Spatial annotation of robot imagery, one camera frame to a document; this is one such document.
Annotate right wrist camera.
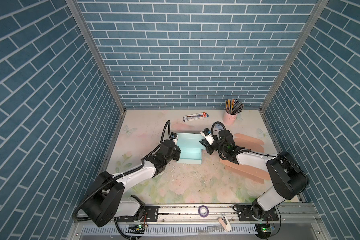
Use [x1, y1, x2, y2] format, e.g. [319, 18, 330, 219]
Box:
[201, 128, 215, 146]

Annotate white pencil box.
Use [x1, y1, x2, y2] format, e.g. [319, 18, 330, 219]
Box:
[183, 112, 209, 122]

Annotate white pink small tool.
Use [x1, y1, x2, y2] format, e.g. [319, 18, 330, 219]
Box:
[218, 215, 232, 232]

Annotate pink pen cup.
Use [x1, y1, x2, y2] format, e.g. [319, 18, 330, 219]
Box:
[223, 112, 237, 126]

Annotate colored pencils bundle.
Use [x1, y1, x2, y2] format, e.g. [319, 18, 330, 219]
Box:
[225, 99, 244, 115]

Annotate pink flat paper box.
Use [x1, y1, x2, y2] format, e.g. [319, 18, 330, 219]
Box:
[220, 133, 271, 184]

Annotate right black cable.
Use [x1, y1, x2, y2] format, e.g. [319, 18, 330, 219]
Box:
[210, 121, 310, 196]

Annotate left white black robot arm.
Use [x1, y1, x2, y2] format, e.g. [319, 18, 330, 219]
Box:
[72, 140, 181, 227]

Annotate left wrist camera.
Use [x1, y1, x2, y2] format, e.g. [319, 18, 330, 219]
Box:
[170, 132, 178, 145]

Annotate light blue paper box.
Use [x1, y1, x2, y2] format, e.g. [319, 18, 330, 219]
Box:
[177, 133, 205, 165]

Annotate left black corrugated cable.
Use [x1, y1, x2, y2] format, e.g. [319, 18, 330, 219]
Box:
[71, 119, 172, 222]

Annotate metal base rail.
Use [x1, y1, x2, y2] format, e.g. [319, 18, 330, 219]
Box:
[68, 203, 330, 240]

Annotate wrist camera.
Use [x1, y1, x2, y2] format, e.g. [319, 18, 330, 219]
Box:
[170, 132, 178, 145]
[201, 128, 215, 146]

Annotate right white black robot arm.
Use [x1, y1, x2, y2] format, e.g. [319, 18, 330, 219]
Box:
[200, 128, 309, 221]

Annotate purple tape roll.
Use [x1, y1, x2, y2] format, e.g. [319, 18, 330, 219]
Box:
[198, 205, 209, 218]

